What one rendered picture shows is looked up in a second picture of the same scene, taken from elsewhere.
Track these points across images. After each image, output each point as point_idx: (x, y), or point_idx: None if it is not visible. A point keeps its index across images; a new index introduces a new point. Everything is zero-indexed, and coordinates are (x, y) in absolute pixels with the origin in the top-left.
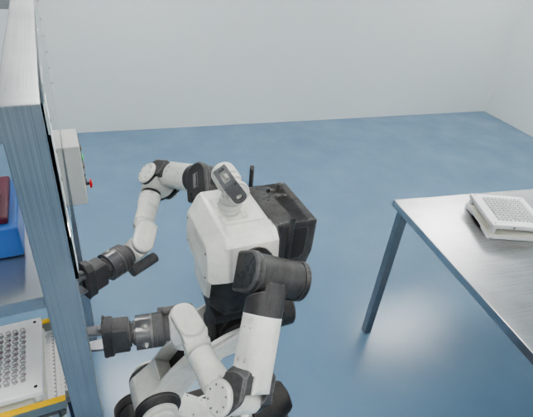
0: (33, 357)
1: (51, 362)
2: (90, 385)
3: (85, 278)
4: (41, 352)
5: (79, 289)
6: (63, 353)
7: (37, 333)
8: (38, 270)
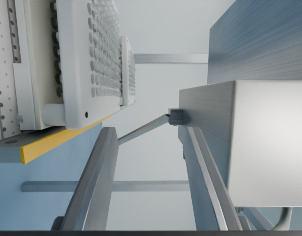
0: (81, 6)
1: None
2: None
3: (222, 229)
4: (73, 10)
5: (101, 219)
6: None
7: (82, 75)
8: None
